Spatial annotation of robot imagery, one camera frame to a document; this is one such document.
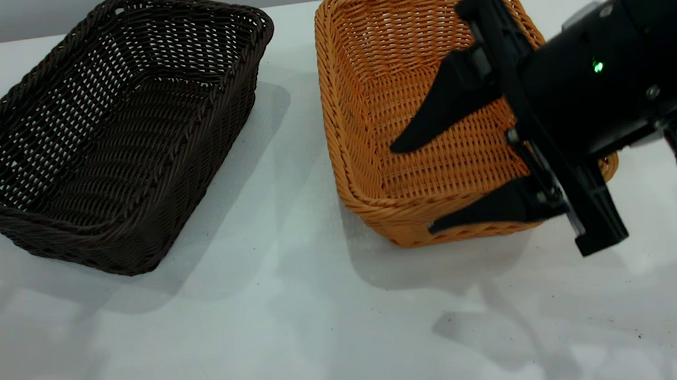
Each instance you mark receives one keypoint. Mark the orange wicker basket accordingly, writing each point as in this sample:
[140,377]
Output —
[369,122]

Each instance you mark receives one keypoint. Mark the black wicker basket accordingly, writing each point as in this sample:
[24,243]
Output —
[140,245]

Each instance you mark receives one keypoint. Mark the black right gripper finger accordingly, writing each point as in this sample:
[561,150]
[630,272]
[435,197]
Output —
[457,92]
[512,204]

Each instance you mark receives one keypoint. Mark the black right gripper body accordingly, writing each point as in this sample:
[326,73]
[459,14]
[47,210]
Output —
[582,89]

